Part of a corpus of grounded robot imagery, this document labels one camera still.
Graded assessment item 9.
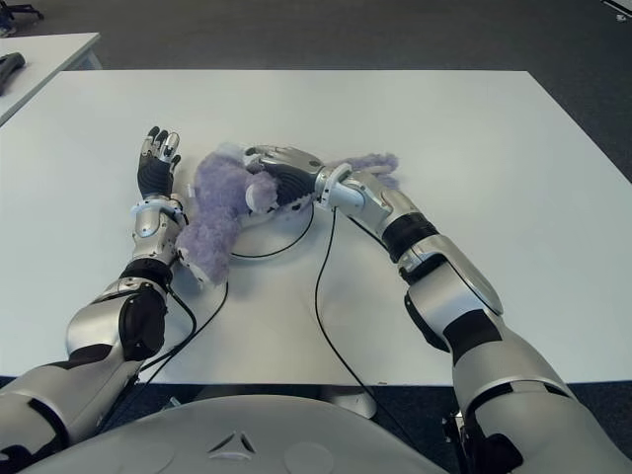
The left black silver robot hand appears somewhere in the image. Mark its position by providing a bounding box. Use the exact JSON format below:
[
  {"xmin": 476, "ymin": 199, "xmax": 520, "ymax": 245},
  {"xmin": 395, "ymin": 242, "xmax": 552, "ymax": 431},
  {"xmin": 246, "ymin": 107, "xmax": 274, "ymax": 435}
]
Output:
[{"xmin": 136, "ymin": 125, "xmax": 183, "ymax": 198}]

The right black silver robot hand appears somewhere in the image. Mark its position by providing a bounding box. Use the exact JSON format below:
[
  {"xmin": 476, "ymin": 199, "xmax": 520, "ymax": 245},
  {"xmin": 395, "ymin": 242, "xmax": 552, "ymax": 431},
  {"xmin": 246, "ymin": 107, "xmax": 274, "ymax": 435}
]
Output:
[{"xmin": 241, "ymin": 143, "xmax": 327, "ymax": 211}]

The purple plush bunny doll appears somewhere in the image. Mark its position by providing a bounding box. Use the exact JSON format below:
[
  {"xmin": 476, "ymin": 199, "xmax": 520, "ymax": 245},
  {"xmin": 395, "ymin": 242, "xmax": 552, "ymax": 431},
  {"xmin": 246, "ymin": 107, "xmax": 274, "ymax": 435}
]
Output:
[{"xmin": 175, "ymin": 141, "xmax": 400, "ymax": 292}]

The white plate with black rim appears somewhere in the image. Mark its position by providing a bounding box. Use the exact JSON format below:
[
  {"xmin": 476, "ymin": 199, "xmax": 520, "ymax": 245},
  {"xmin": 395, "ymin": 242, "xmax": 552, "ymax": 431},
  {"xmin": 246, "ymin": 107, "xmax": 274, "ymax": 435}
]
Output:
[{"xmin": 229, "ymin": 201, "xmax": 316, "ymax": 261}]

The white side table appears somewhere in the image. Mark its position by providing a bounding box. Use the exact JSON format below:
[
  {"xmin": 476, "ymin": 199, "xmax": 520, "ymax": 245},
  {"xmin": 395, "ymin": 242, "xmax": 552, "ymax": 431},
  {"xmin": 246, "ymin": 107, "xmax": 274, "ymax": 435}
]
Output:
[{"xmin": 0, "ymin": 32, "xmax": 103, "ymax": 124}]

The black handheld controller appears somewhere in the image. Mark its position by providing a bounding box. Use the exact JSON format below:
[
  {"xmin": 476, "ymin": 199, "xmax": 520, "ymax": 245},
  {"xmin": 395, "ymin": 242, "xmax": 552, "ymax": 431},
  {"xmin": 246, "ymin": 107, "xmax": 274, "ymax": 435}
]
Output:
[{"xmin": 0, "ymin": 51, "xmax": 26, "ymax": 95}]

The grey robot torso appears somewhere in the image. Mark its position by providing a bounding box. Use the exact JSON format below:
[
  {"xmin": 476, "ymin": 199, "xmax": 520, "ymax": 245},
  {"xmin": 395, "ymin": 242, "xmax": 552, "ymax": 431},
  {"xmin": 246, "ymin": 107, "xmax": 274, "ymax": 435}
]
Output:
[{"xmin": 29, "ymin": 394, "xmax": 445, "ymax": 474}]

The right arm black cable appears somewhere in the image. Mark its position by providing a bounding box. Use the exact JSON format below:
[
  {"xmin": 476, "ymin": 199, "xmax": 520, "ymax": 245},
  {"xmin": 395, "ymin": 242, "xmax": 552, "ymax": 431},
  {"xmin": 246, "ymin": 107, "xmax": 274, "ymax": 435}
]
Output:
[{"xmin": 314, "ymin": 206, "xmax": 384, "ymax": 421}]

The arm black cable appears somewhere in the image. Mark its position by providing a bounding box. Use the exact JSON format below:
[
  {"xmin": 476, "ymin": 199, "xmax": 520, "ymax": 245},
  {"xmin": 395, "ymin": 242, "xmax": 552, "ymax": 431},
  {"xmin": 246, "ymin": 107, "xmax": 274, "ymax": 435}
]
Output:
[
  {"xmin": 314, "ymin": 206, "xmax": 384, "ymax": 421},
  {"xmin": 98, "ymin": 280, "xmax": 229, "ymax": 431}
]

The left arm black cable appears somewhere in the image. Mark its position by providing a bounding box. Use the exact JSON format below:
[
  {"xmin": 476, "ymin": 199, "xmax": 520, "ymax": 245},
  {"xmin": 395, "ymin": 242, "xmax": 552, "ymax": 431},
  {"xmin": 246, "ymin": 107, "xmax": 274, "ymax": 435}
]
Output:
[{"xmin": 98, "ymin": 280, "xmax": 229, "ymax": 431}]

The grey table pedestal base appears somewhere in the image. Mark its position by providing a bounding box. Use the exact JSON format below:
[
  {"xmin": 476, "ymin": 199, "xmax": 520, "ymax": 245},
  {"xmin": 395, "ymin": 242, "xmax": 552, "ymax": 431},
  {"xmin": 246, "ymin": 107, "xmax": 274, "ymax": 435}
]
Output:
[{"xmin": 315, "ymin": 384, "xmax": 379, "ymax": 421}]

